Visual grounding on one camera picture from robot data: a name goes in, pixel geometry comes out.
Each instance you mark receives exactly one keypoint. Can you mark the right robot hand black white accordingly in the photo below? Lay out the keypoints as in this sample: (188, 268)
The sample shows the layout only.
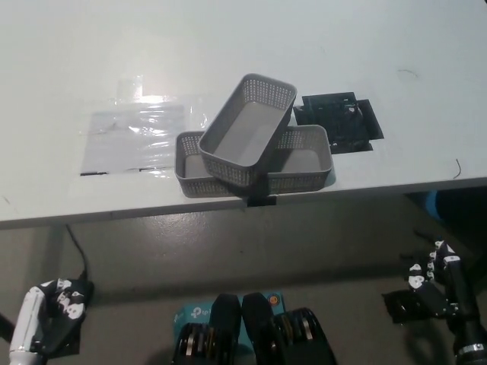
(433, 296)

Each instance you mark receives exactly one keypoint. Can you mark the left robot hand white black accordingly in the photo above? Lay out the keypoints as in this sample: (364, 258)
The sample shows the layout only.
(32, 315)

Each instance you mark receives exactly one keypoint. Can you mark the grey perforated plastic basket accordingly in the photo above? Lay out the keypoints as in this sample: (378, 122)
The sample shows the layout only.
(300, 159)
(243, 129)

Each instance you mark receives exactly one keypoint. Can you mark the blue object under desk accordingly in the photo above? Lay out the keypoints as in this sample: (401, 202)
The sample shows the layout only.
(432, 205)

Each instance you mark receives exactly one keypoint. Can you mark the teal tp-link box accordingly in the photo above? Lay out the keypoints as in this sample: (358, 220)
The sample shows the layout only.
(190, 313)

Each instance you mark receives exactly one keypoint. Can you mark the black power adapter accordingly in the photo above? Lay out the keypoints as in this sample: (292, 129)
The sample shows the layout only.
(88, 289)

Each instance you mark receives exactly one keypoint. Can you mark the thin black tape strip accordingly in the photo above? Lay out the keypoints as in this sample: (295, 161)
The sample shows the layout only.
(95, 173)

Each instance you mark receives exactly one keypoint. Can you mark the plastic-covered white paper sheet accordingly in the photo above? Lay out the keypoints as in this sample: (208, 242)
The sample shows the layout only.
(125, 150)

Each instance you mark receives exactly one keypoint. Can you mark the small black table clip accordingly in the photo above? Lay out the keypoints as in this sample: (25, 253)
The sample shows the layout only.
(261, 201)

